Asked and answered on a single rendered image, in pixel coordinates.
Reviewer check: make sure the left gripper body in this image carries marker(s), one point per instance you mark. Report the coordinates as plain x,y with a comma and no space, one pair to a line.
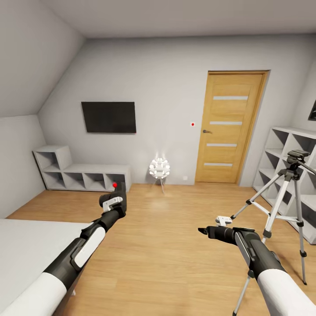
115,214

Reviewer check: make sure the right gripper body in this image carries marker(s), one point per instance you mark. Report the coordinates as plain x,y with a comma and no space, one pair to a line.
217,233

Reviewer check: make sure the wall mounted tv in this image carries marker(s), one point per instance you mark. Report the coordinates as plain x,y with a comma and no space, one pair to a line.
109,117

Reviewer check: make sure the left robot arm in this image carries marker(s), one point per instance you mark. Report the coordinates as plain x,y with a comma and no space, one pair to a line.
44,294

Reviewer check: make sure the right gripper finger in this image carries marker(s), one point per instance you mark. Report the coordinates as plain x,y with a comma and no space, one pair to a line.
204,230

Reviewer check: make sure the camera tripod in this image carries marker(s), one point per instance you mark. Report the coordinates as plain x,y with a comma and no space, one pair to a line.
295,159

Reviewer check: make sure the digital camera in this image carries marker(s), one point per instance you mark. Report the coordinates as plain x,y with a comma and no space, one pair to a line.
120,191

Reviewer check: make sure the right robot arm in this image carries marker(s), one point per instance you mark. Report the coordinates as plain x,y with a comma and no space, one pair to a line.
282,295

